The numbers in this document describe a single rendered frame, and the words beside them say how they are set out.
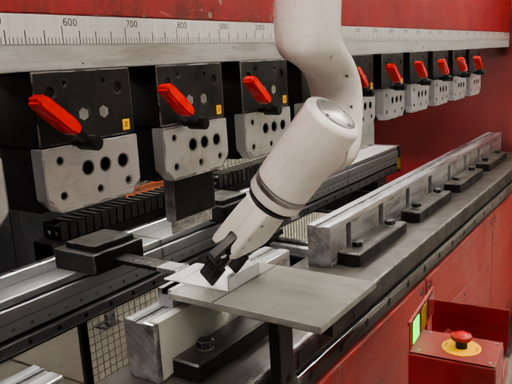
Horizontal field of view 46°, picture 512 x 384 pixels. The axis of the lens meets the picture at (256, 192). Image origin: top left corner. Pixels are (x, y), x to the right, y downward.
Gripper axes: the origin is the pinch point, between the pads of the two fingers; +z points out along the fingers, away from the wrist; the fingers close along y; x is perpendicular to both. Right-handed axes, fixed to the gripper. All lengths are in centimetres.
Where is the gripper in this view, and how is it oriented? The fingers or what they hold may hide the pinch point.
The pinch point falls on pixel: (223, 265)
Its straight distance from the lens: 96.0
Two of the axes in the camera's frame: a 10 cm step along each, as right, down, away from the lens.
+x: 6.7, 6.9, -2.9
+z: -4.9, 7.0, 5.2
